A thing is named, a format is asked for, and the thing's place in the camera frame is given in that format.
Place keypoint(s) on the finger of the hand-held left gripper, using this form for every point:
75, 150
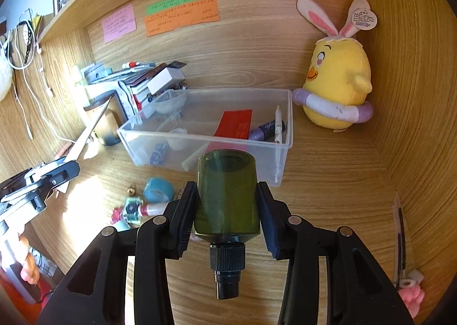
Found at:
60, 173
14, 186

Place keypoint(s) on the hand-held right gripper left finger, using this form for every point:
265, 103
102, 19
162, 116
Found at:
180, 225

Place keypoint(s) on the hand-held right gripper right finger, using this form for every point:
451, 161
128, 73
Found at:
269, 228

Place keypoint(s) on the white tube with red cap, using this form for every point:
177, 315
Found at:
155, 209

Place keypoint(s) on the teal tape roll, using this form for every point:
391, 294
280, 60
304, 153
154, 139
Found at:
159, 189

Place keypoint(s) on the dark green bottle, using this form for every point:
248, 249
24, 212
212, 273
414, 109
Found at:
225, 196

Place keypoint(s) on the clear plastic storage box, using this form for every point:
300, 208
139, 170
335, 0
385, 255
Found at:
264, 164

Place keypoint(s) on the black and blue staple box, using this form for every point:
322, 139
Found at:
159, 153

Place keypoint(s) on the white tape roll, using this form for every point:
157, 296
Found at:
178, 141

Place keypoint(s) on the purple tube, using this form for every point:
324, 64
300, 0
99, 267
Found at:
262, 132

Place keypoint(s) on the white pen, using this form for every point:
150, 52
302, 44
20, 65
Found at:
277, 125

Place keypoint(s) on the red notebook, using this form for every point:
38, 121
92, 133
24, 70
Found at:
234, 123

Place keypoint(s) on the person's left hand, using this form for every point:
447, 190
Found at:
28, 268

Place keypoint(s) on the brown ceramic mug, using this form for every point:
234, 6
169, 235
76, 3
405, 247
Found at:
107, 129

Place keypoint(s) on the dark wooden mug lid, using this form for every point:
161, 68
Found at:
93, 106

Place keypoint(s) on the white fluffy object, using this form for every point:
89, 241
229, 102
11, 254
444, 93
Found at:
4, 79

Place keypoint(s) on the stack of books and papers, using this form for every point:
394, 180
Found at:
139, 79

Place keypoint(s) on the clear ballpoint pen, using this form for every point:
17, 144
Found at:
397, 239

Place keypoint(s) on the red and white marker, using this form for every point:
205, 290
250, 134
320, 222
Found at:
134, 65

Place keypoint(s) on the small white box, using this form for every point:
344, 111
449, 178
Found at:
164, 81

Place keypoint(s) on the pink paw toy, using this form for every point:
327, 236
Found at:
412, 300

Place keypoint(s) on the pink paper note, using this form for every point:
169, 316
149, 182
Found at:
119, 23

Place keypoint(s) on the yellow chick plush toy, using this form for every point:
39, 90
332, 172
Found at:
339, 75

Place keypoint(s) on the orange paper note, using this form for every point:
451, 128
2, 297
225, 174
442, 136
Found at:
185, 17

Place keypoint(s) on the green paper note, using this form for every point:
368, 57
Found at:
171, 2

